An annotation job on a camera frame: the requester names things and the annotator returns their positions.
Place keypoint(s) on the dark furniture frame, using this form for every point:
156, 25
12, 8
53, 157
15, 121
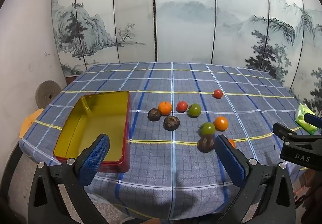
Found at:
13, 163

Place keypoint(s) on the grey round millstone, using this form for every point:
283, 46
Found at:
46, 94

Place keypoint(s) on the orange round stool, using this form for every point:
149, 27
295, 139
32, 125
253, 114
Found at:
29, 120

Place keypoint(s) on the blue plaid tablecloth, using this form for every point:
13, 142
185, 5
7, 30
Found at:
156, 163

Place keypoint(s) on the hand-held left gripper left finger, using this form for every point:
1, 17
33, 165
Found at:
94, 161

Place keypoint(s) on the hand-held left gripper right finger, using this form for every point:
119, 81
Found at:
230, 158

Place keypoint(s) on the landscape painted folding screen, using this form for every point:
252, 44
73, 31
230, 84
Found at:
186, 25

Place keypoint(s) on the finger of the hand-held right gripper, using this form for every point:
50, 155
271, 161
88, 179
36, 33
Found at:
283, 132
314, 119

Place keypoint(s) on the green tissue packet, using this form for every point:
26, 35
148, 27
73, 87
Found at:
301, 115

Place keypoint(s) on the orange tangerine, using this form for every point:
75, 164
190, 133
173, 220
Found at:
165, 108
232, 143
220, 123

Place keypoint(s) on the red and gold tin box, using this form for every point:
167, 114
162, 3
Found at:
100, 113

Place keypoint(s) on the red tomato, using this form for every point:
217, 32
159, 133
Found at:
182, 106
217, 93

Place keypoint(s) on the dark brown round fruit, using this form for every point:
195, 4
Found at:
153, 114
171, 122
205, 144

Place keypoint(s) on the green tomato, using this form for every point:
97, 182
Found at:
194, 110
207, 129

